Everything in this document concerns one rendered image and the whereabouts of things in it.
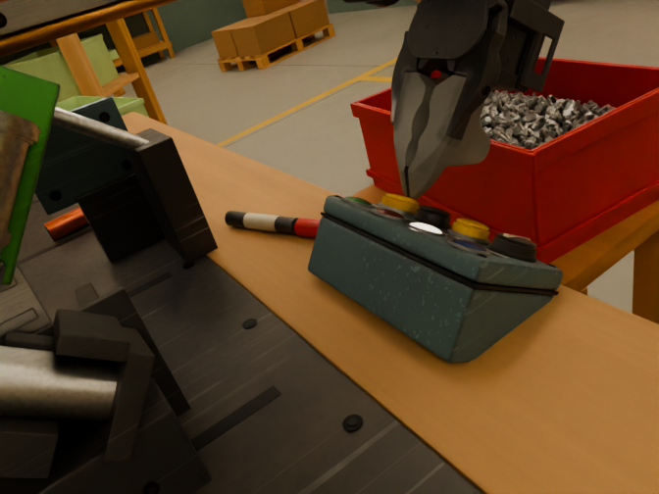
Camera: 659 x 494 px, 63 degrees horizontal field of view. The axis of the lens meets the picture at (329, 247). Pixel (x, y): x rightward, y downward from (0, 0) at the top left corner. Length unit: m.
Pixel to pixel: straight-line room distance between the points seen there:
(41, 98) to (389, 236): 0.20
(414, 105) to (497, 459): 0.25
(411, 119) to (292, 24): 6.20
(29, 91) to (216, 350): 0.19
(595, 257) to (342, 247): 0.27
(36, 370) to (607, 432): 0.26
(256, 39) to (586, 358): 6.00
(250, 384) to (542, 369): 0.17
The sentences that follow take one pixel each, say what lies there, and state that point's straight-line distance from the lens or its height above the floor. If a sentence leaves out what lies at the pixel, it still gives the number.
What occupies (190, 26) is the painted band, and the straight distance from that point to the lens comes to 10.13.
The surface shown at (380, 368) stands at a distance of 0.32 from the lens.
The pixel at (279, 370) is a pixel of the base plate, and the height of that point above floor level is 0.90.
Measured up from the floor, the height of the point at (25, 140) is 1.07.
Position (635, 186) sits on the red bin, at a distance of 0.61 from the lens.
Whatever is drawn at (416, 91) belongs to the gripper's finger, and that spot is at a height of 1.00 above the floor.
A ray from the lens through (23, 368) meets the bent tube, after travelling 0.28.
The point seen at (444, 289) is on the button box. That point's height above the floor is 0.94.
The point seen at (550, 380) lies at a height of 0.90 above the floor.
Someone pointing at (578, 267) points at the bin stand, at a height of 0.80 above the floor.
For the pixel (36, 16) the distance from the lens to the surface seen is 0.44.
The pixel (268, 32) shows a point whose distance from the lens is 6.32.
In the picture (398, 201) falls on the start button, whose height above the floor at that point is 0.94.
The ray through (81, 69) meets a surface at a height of 0.86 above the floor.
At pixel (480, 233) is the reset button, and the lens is 0.35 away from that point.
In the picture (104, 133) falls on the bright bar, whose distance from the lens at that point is 0.46.
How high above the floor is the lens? 1.12
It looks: 30 degrees down
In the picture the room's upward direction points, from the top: 17 degrees counter-clockwise
